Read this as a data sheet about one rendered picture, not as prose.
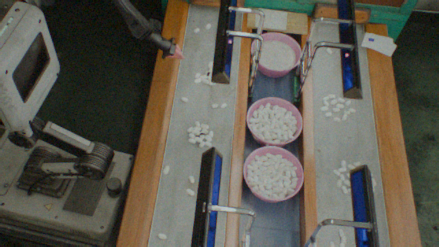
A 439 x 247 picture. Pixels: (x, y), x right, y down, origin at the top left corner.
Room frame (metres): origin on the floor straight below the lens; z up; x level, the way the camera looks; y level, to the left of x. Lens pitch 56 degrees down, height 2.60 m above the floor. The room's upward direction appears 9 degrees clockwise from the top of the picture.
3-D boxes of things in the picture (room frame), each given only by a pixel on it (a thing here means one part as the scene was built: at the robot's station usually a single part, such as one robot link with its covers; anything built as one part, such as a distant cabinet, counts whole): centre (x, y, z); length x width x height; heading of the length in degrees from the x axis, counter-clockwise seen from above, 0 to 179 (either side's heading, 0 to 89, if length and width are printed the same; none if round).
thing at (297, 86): (1.58, -0.41, 0.90); 0.20 x 0.19 x 0.45; 3
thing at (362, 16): (2.03, -0.53, 0.83); 0.30 x 0.06 x 0.07; 93
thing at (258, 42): (1.55, -0.01, 0.90); 0.20 x 0.19 x 0.45; 3
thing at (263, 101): (1.30, -0.23, 0.72); 0.27 x 0.27 x 0.10
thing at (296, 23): (1.96, -0.19, 0.77); 0.33 x 0.15 x 0.01; 93
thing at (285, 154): (1.02, -0.25, 0.72); 0.27 x 0.27 x 0.10
